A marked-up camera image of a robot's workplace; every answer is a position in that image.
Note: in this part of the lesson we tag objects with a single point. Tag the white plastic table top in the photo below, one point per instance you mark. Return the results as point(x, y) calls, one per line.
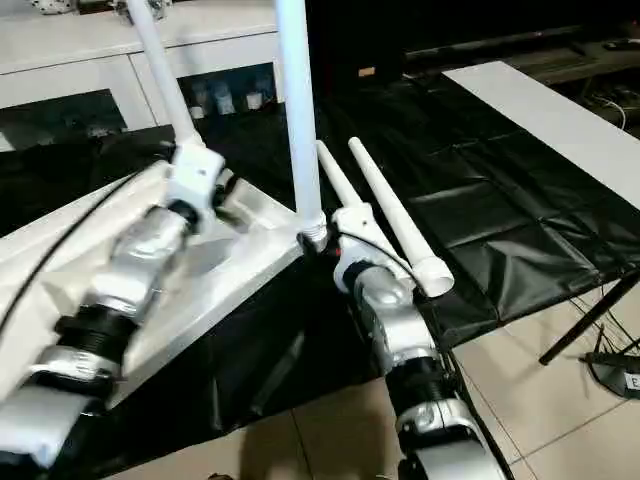
point(225, 260)

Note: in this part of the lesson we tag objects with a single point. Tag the floral patterned pot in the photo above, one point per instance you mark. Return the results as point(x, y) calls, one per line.
point(52, 5)

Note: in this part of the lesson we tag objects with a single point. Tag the white plastic table leg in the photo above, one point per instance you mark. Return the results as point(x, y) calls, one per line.
point(300, 100)
point(395, 210)
point(335, 175)
point(160, 65)

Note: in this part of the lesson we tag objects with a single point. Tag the black floor device with label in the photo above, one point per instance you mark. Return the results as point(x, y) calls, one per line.
point(615, 377)

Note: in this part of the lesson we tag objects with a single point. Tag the small yellow label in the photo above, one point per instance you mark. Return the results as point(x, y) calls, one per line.
point(366, 71)

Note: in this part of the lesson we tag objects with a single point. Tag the black tripod leg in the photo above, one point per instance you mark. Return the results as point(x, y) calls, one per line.
point(585, 322)

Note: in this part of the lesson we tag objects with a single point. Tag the black tangled bundle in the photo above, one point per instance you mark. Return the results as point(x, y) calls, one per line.
point(145, 7)

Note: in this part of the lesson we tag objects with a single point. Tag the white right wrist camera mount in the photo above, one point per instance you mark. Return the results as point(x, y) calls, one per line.
point(360, 225)

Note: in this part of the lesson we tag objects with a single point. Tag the black work mat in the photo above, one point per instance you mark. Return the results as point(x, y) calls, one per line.
point(500, 190)

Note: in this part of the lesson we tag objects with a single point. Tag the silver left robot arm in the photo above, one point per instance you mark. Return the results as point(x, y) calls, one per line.
point(135, 255)

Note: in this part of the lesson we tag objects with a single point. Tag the white cabinet with glass doors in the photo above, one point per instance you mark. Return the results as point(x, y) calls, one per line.
point(75, 45)

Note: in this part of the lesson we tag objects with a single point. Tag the white flat board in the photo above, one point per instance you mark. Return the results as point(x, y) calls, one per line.
point(540, 115)

